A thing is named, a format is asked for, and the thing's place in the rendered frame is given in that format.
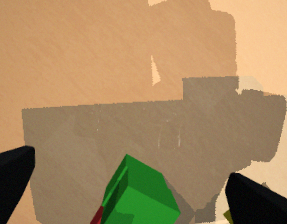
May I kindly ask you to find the red block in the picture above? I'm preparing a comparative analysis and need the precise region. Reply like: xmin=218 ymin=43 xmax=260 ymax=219
xmin=90 ymin=206 xmax=103 ymax=224

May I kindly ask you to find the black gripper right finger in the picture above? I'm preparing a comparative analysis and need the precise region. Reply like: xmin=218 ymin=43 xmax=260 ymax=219
xmin=225 ymin=173 xmax=287 ymax=224

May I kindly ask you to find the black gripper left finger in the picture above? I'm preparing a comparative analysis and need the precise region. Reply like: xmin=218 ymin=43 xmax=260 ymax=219
xmin=0 ymin=145 xmax=35 ymax=224

